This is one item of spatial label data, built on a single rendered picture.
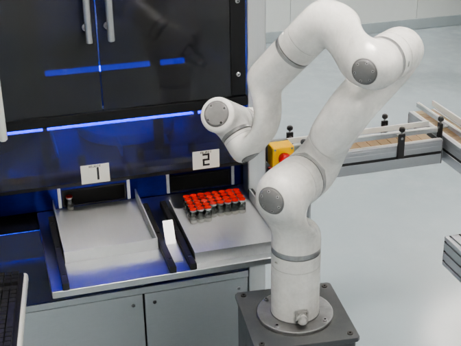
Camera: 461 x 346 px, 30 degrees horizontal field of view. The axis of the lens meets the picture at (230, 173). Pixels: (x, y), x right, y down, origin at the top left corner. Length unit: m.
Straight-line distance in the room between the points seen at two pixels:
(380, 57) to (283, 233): 0.52
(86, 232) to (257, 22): 0.79
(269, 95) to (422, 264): 2.35
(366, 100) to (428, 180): 3.19
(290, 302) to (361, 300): 1.77
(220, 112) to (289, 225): 0.30
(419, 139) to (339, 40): 1.35
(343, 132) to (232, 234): 0.74
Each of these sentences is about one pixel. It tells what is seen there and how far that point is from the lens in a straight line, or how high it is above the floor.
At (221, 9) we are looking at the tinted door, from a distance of 2.52.
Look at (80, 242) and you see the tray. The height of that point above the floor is 0.88.
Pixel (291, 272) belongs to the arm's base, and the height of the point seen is 1.02.
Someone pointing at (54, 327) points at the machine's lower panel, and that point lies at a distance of 2.83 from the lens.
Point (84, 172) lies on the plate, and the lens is 2.58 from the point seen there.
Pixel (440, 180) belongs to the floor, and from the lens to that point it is 5.02.
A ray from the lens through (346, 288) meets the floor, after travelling 3.93.
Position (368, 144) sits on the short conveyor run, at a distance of 3.00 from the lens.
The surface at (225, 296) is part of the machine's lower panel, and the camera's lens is 2.89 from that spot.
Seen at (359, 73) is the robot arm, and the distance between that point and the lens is 1.70.
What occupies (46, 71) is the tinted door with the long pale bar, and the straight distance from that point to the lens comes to 2.48.
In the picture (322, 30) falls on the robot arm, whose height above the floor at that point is 1.60.
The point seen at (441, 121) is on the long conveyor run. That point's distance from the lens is 3.10.
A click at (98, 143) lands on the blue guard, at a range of 2.55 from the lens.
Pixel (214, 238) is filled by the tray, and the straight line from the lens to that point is 2.47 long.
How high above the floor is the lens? 2.07
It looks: 24 degrees down
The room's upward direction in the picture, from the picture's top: 1 degrees counter-clockwise
